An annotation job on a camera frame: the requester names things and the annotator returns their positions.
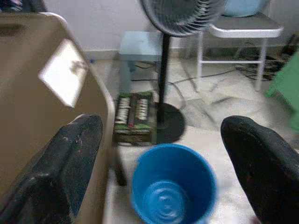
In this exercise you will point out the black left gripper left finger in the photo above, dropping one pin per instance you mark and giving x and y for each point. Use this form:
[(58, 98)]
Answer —
[(46, 175)]

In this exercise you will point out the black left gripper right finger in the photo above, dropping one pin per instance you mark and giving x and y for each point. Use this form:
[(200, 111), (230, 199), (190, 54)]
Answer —
[(264, 168)]

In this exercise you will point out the green plastic chair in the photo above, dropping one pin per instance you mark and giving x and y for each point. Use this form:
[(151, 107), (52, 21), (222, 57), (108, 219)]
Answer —
[(287, 86)]

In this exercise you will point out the white paper sheet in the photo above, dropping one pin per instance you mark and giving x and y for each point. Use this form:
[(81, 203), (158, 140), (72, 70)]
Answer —
[(63, 72)]

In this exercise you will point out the blue plastic bucket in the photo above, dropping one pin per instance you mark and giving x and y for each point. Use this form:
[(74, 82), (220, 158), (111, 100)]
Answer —
[(151, 177)]

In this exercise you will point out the green patterned box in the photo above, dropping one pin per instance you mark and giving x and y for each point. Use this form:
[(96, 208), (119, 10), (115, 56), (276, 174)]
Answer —
[(133, 112)]

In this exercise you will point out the small blue floor scrap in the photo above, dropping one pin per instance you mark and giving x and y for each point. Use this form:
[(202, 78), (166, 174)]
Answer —
[(91, 61)]

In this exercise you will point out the white grey chair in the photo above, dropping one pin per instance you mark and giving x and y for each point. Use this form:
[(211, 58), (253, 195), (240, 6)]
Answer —
[(245, 26)]

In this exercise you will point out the light blue stool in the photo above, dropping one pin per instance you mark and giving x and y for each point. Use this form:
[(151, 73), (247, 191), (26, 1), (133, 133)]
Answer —
[(140, 44)]

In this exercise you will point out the light blue basin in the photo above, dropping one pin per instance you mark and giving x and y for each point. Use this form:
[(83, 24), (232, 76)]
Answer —
[(243, 7)]

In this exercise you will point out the black pedestal fan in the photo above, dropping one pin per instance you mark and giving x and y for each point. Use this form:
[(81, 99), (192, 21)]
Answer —
[(164, 70)]

